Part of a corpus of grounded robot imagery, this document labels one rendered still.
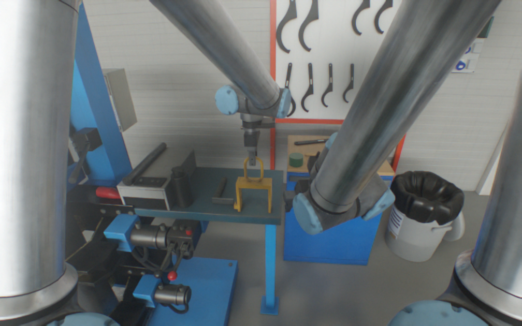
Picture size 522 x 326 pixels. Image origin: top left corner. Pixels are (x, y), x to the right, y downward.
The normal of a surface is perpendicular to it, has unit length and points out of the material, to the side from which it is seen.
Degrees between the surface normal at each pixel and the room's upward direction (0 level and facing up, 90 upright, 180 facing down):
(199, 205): 0
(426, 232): 93
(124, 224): 0
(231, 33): 95
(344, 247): 90
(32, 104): 85
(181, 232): 0
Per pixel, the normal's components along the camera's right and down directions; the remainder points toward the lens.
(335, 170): -0.81, 0.36
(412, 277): -0.02, -0.87
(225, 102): -0.51, 0.43
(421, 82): -0.14, 0.73
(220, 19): 0.86, 0.32
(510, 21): -0.11, 0.50
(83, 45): 0.99, 0.04
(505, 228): -0.96, 0.18
